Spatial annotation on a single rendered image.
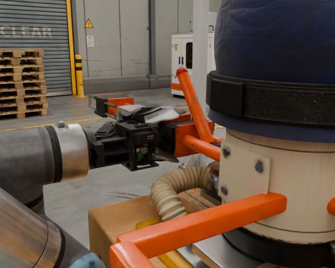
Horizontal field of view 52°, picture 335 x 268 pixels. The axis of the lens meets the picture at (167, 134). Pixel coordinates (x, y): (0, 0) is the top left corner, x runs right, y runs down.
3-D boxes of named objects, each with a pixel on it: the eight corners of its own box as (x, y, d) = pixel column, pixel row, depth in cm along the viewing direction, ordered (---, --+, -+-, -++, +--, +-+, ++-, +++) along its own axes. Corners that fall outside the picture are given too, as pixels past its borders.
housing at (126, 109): (153, 126, 83) (153, 108, 82) (128, 130, 80) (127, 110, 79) (140, 120, 89) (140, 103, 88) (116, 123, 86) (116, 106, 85)
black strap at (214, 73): (442, 114, 39) (450, 79, 38) (312, 141, 28) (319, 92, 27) (285, 90, 58) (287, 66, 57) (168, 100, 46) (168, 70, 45)
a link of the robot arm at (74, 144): (50, 172, 59) (45, 116, 56) (78, 167, 61) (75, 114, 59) (64, 190, 51) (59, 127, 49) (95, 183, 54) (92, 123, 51)
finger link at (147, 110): (167, 123, 65) (127, 143, 61) (162, 122, 66) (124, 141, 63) (160, 100, 63) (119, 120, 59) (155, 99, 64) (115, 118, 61)
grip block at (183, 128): (216, 150, 66) (217, 120, 64) (173, 158, 61) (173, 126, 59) (191, 140, 73) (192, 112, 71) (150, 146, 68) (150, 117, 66)
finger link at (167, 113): (200, 116, 63) (158, 137, 59) (182, 110, 68) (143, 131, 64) (195, 100, 62) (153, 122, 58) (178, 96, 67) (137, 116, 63)
